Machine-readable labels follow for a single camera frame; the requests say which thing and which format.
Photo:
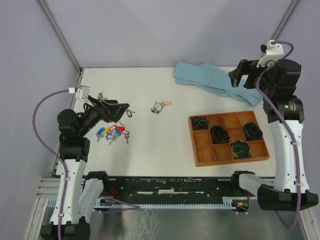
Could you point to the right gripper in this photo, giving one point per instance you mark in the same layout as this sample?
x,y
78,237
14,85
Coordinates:
x,y
246,67

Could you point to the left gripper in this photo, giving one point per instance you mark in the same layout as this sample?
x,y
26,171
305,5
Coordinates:
x,y
108,110

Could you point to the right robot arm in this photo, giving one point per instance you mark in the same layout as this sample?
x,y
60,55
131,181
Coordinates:
x,y
285,114

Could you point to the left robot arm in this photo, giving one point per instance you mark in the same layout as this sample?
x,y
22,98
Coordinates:
x,y
78,193

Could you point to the black tag key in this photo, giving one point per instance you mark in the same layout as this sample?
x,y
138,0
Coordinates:
x,y
130,113

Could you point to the coloured tag key bunch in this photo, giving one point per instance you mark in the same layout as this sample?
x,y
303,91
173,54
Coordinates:
x,y
112,133

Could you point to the light blue cloth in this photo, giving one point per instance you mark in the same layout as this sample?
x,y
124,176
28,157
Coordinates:
x,y
214,80

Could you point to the green yellow tag key bunch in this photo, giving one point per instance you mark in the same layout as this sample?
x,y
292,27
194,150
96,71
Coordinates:
x,y
158,106

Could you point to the rolled black tie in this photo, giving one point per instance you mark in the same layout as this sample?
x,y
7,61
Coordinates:
x,y
252,132

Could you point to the rolled dark tie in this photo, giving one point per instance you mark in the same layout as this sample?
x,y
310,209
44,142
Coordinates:
x,y
199,123

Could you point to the rolled orange-dotted tie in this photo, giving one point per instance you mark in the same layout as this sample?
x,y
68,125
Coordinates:
x,y
219,135

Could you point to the rolled blue-yellow tie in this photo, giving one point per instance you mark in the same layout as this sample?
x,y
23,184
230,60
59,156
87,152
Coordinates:
x,y
240,150

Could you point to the wooden compartment tray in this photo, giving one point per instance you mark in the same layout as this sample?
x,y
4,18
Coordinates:
x,y
208,154

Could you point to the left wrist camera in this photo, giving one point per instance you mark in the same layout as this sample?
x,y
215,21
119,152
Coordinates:
x,y
82,94

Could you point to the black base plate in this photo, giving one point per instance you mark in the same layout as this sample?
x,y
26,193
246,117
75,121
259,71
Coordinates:
x,y
157,188

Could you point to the grey cable duct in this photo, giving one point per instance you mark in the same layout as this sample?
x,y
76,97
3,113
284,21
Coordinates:
x,y
158,201

